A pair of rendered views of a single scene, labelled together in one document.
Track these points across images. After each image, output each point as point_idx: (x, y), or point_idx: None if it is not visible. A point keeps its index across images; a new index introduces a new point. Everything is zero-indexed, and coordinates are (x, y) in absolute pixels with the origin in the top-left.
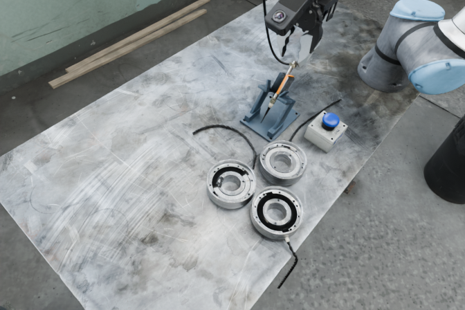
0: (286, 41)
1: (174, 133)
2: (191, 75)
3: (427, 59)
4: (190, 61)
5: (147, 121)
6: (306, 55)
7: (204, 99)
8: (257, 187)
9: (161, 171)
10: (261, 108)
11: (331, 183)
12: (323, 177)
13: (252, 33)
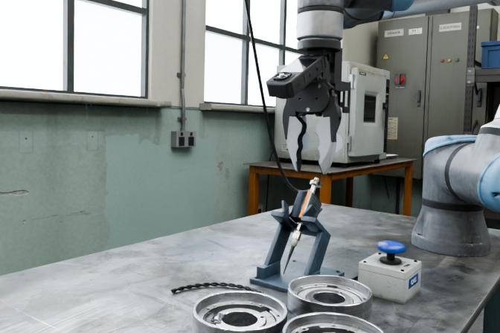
0: (300, 144)
1: (140, 293)
2: (174, 251)
3: (489, 158)
4: (174, 243)
5: (97, 285)
6: (327, 146)
7: (193, 266)
8: None
9: (109, 328)
10: (281, 269)
11: (428, 332)
12: (410, 327)
13: (260, 226)
